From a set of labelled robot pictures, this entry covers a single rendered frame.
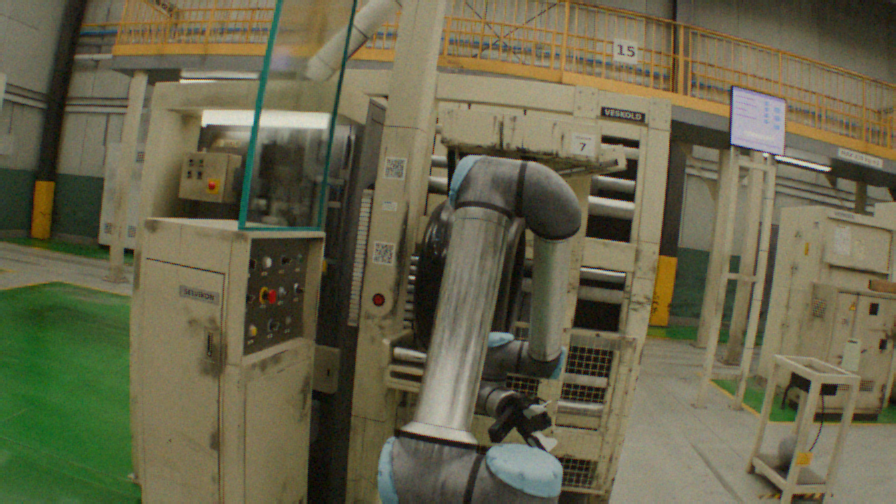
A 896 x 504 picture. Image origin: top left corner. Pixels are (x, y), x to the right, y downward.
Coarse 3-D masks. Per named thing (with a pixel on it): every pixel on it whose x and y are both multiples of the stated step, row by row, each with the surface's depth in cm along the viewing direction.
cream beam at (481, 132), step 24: (456, 120) 246; (480, 120) 244; (504, 120) 243; (528, 120) 240; (552, 120) 239; (456, 144) 247; (480, 144) 244; (504, 144) 243; (528, 144) 241; (552, 144) 239; (600, 144) 235
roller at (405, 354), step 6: (396, 348) 219; (402, 348) 219; (408, 348) 219; (396, 354) 218; (402, 354) 218; (408, 354) 217; (414, 354) 217; (420, 354) 217; (426, 354) 217; (402, 360) 219; (408, 360) 218; (414, 360) 217; (420, 360) 216
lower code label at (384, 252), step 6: (378, 246) 226; (384, 246) 226; (390, 246) 225; (378, 252) 226; (384, 252) 226; (390, 252) 226; (378, 258) 227; (384, 258) 226; (390, 258) 226; (384, 264) 226; (390, 264) 226
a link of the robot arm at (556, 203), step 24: (528, 168) 130; (528, 192) 128; (552, 192) 129; (528, 216) 132; (552, 216) 130; (576, 216) 133; (552, 240) 134; (552, 264) 141; (552, 288) 146; (552, 312) 152; (552, 336) 159; (528, 360) 169; (552, 360) 166
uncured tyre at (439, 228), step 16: (448, 208) 213; (432, 224) 210; (448, 224) 208; (512, 224) 210; (432, 240) 206; (448, 240) 205; (512, 240) 206; (432, 256) 204; (512, 256) 206; (416, 272) 208; (432, 272) 203; (512, 272) 250; (416, 288) 207; (432, 288) 203; (512, 288) 250; (416, 304) 208; (432, 304) 204; (496, 304) 201; (512, 304) 243; (416, 320) 211; (432, 320) 206; (496, 320) 203; (512, 320) 239
